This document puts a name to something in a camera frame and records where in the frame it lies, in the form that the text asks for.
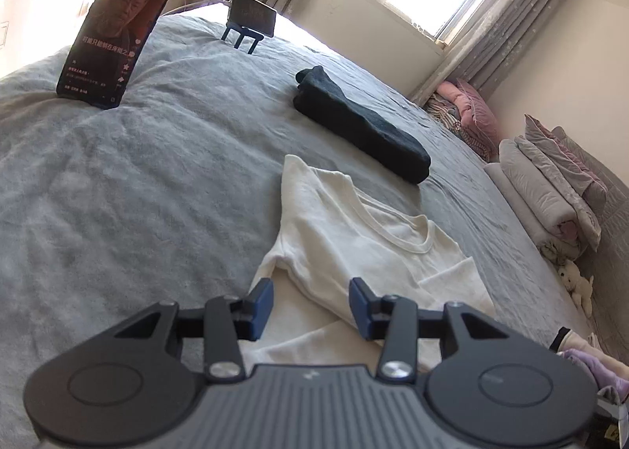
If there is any white charging cable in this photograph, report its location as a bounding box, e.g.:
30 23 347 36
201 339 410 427
161 0 235 19

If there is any white Winnie sweatshirt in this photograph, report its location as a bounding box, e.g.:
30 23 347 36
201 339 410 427
241 155 496 369

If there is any blue phone stand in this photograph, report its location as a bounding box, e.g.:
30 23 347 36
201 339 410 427
221 22 265 55

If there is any purple folded garment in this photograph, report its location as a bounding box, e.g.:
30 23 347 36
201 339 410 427
561 349 628 403

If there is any folded black garment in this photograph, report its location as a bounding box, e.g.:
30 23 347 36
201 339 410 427
293 66 431 185

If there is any folded grey quilt stack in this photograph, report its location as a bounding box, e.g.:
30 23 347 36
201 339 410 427
485 115 610 265

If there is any upright smartphone playing video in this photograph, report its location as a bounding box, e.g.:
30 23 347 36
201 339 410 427
57 0 168 109

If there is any right grey star curtain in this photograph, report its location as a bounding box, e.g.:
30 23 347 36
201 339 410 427
410 0 565 106

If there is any white plush toy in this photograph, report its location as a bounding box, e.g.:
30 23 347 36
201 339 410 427
557 259 594 318

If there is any landscape phone on stand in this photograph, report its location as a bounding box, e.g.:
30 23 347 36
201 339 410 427
228 0 277 37

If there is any pink pillow pile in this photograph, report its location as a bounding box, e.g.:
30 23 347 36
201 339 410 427
424 79 501 162

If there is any grey quilted headboard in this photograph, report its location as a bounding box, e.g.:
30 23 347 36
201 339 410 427
552 126 629 363

